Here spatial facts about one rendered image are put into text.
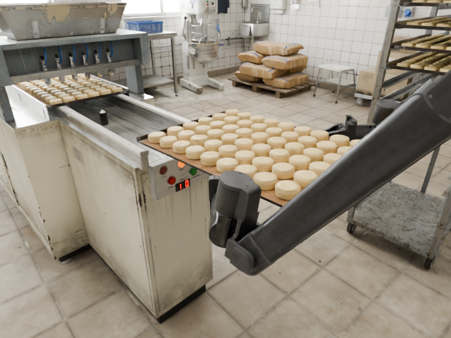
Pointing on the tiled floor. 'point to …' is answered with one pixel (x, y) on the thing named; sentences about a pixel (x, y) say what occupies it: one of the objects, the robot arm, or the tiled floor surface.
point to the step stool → (337, 78)
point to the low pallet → (271, 87)
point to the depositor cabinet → (45, 176)
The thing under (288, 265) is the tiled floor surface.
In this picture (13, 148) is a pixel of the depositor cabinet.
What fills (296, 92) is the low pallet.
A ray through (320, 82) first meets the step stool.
